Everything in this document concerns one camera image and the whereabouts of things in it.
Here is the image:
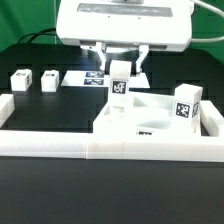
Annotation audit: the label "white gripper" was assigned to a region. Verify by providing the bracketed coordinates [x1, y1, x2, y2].
[56, 0, 192, 75]

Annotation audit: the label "white square table top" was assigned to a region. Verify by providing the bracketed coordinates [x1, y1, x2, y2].
[93, 92, 201, 137]

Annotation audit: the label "white sheet with markers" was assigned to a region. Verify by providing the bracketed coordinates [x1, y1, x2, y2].
[61, 70, 150, 88]

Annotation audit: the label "white U-shaped obstacle fence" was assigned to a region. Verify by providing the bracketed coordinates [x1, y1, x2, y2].
[0, 94, 224, 162]

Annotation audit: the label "black cables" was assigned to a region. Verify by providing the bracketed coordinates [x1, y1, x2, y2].
[16, 28, 59, 44]

